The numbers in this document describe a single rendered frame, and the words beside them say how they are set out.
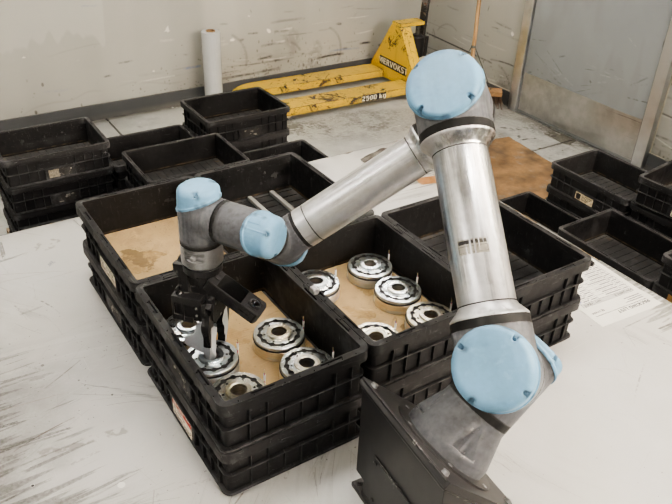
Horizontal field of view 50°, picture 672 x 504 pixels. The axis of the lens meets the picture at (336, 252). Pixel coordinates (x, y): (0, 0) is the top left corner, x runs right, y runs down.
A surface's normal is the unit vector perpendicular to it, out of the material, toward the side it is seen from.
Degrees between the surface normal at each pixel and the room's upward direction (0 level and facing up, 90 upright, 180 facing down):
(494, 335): 58
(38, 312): 0
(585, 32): 90
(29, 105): 90
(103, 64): 90
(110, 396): 0
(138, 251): 0
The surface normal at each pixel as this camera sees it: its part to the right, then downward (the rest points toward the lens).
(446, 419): -0.28, -0.54
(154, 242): 0.04, -0.84
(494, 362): -0.32, -0.04
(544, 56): -0.84, 0.26
